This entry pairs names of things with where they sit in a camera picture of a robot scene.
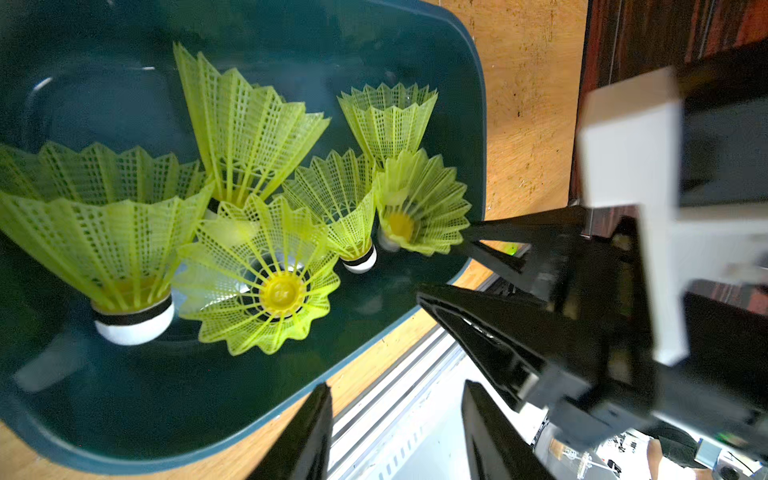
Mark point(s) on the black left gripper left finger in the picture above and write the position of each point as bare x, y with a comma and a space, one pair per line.
302, 450

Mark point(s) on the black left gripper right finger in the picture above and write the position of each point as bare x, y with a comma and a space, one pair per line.
495, 450

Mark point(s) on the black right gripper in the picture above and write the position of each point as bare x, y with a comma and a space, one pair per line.
590, 357

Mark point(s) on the yellow shuttlecock seven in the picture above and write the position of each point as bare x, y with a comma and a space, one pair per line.
421, 205

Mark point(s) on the yellow shuttlecock six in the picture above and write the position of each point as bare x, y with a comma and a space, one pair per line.
256, 276

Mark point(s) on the yellow shuttlecock four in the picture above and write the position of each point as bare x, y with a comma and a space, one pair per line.
338, 191

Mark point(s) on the yellow shuttlecock three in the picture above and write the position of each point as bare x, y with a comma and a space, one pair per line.
388, 120

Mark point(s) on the yellow shuttlecock one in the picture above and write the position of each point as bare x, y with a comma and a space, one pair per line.
107, 223

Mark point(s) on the yellow shuttlecock two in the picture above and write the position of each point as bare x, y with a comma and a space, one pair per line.
249, 137

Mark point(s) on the person in black shirt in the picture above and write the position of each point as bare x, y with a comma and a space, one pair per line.
671, 454

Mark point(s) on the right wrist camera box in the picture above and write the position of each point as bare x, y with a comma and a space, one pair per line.
687, 146

